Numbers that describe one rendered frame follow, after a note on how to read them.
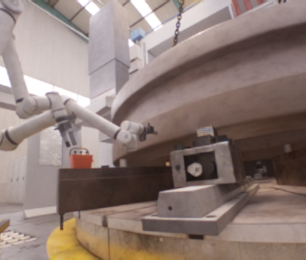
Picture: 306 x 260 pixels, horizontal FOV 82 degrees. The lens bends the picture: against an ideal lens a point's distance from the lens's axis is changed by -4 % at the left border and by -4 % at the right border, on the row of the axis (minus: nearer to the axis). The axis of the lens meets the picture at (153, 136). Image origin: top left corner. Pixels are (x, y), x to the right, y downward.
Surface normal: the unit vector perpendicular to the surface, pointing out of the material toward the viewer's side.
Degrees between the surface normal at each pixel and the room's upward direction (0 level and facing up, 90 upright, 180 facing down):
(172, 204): 90
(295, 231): 90
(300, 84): 90
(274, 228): 90
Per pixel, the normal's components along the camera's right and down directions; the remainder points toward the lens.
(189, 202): -0.55, -0.15
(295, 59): -0.30, -0.21
